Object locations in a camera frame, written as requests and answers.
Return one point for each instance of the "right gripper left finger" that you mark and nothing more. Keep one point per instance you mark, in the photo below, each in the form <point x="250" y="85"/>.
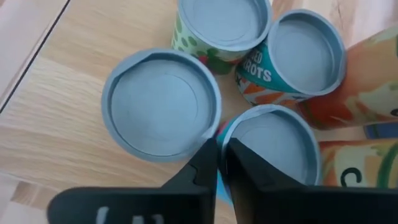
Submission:
<point x="155" y="205"/>

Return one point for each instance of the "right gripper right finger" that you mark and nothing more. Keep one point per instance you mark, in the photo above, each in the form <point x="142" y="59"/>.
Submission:
<point x="264" y="202"/>

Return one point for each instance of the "grey can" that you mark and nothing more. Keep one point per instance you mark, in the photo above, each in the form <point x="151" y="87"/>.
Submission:
<point x="273" y="140"/>

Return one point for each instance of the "large can with pale lid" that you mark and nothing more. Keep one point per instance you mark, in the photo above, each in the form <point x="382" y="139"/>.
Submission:
<point x="161" y="105"/>

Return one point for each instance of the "mandarin oranges can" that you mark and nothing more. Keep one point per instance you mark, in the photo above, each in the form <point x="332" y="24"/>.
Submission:
<point x="357" y="161"/>

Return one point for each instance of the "teal sliced carrots can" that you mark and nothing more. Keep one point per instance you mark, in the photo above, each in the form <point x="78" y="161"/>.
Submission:
<point x="304" y="53"/>

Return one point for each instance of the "tall orange labelled can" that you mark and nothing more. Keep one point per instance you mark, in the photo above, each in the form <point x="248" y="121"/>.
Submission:
<point x="367" y="84"/>

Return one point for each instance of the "green peas can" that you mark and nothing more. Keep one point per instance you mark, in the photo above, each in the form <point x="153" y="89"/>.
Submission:
<point x="217" y="18"/>

